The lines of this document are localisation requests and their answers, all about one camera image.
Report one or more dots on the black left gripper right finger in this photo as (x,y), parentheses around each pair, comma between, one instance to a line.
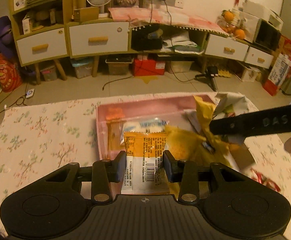
(185,173)

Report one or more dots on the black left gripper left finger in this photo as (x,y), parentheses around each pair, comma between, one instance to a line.
(107,176)

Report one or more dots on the orange white snack packet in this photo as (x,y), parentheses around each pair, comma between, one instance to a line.
(144,170)

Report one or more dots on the white and blue snack packet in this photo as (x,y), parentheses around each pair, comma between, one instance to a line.
(143,126)

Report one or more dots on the tall yellow snack packet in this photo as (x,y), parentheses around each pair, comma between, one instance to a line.
(204,113)

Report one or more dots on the red candy wrapper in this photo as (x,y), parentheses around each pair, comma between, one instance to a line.
(264,180)

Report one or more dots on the white printed snack packet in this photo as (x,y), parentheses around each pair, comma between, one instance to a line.
(230,105)

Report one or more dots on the small yellow chips packet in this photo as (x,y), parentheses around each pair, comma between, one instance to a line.
(187,145)

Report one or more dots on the pink and silver cardboard box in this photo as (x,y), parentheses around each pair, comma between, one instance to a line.
(177,111)

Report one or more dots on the far right small drawer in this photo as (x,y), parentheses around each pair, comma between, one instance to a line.
(258,58)

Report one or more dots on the floral tablecloth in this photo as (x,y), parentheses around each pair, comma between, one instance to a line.
(36,140)

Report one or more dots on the black microwave oven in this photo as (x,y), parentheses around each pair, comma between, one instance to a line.
(261,33)

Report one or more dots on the right white drawer cabinet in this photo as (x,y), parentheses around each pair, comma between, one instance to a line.
(225,47)

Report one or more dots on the white drawer cabinet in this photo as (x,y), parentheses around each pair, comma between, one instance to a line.
(46,44)
(225,47)
(98,38)

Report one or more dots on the red storage box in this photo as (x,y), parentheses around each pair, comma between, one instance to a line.
(148,67)

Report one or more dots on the bowl of oranges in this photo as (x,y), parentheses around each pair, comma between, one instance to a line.
(232,23)

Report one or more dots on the orange cartoon bag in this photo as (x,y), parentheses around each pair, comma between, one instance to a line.
(10,78)

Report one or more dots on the middle white drawer cabinet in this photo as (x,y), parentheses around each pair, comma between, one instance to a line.
(98,38)

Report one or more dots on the left white drawer cabinet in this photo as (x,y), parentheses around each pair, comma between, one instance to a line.
(46,44)

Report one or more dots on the pink cloth on shelf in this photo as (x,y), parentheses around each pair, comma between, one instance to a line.
(137,17)

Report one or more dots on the purple plush toy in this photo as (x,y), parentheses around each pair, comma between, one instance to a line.
(7,46)

